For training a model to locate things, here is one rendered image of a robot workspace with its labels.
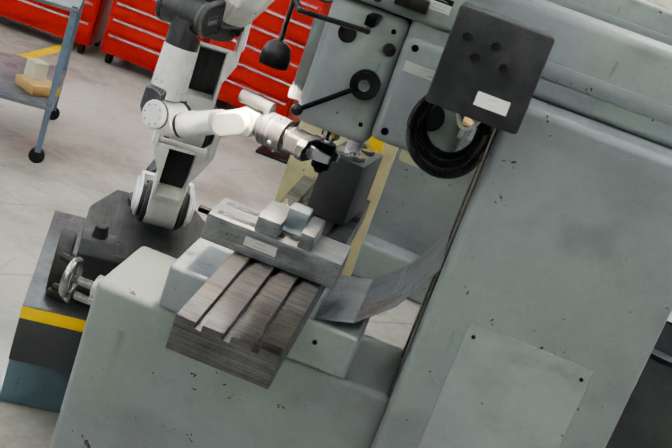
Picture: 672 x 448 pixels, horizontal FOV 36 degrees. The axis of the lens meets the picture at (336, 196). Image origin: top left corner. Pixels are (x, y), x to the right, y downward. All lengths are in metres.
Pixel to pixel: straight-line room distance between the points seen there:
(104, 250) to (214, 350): 1.14
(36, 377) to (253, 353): 1.43
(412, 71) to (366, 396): 0.80
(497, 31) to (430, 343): 0.76
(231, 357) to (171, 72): 0.91
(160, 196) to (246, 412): 0.96
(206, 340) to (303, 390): 0.51
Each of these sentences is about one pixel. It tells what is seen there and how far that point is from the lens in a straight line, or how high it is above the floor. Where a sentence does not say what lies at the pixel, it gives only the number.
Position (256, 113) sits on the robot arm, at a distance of 2.60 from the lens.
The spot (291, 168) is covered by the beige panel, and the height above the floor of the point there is 0.65.
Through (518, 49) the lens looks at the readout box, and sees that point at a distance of 2.09.
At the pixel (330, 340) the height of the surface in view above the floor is 0.85.
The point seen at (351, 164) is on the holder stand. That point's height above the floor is 1.14.
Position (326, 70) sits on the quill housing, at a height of 1.45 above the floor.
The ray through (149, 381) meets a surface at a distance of 2.70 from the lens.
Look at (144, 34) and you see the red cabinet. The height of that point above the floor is 0.32.
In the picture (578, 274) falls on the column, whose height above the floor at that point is 1.25.
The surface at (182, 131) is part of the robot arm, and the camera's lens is 2.72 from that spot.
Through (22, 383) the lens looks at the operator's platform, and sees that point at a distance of 3.47.
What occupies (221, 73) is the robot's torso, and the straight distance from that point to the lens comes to 3.15.
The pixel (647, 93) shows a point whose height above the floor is 1.66.
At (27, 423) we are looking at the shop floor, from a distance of 3.43.
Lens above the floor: 1.91
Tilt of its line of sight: 17 degrees down
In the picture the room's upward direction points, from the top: 20 degrees clockwise
